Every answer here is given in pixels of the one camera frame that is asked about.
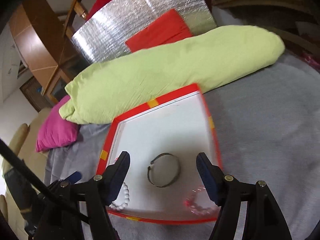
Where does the red pillow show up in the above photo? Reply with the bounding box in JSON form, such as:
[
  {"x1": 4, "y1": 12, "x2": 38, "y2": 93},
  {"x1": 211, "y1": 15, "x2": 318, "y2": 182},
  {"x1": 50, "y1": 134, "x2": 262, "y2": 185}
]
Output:
[{"x1": 125, "y1": 9, "x2": 193, "y2": 53}]

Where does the silver metal bangle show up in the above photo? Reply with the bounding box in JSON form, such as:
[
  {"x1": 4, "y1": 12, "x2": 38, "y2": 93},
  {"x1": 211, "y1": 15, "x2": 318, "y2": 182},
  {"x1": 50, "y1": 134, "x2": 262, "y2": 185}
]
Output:
[{"x1": 147, "y1": 153, "x2": 181, "y2": 188}]

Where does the light green pillow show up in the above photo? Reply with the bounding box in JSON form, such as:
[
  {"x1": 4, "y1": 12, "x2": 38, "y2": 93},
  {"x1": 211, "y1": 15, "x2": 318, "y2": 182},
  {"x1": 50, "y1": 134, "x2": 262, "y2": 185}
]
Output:
[{"x1": 59, "y1": 25, "x2": 285, "y2": 125}]

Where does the silver foil headboard cover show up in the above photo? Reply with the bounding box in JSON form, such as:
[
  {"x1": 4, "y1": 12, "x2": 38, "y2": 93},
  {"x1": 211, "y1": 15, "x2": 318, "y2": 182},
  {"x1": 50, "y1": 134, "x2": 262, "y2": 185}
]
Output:
[{"x1": 71, "y1": 0, "x2": 217, "y2": 63}]

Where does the white bead bracelet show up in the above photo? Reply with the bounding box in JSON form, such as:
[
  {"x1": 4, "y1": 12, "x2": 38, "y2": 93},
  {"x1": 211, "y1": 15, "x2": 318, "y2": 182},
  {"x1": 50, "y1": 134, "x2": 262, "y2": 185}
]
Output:
[{"x1": 109, "y1": 182, "x2": 131, "y2": 212}]

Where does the cream leather armchair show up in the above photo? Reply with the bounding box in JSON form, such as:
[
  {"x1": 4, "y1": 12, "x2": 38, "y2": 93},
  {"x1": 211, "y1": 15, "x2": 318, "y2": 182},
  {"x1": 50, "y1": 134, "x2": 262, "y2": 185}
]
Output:
[{"x1": 1, "y1": 108, "x2": 50, "y2": 239}]

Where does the pink clear bead bracelet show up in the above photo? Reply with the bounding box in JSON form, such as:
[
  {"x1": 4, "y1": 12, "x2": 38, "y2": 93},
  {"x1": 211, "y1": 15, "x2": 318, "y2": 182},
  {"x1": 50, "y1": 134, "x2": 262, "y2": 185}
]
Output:
[{"x1": 185, "y1": 186, "x2": 221, "y2": 216}]

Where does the red jewelry box tray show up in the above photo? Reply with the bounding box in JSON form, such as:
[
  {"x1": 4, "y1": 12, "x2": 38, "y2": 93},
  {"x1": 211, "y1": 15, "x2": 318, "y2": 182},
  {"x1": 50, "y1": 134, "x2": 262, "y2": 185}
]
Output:
[{"x1": 97, "y1": 84, "x2": 222, "y2": 224}]

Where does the wooden cabinet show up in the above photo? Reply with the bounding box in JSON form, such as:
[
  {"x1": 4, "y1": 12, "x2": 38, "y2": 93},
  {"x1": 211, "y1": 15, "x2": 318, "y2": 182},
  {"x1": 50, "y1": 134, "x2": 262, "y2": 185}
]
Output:
[{"x1": 9, "y1": 0, "x2": 88, "y2": 104}]

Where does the magenta pillow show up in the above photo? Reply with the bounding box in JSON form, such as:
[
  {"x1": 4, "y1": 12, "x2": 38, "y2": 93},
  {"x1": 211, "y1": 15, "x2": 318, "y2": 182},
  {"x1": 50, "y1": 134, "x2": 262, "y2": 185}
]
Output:
[{"x1": 36, "y1": 95, "x2": 79, "y2": 152}]

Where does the grey bed blanket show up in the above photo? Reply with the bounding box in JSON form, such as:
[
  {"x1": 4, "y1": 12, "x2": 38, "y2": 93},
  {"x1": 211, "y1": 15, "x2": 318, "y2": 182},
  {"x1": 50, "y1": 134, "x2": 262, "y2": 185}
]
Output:
[{"x1": 44, "y1": 53, "x2": 319, "y2": 239}]

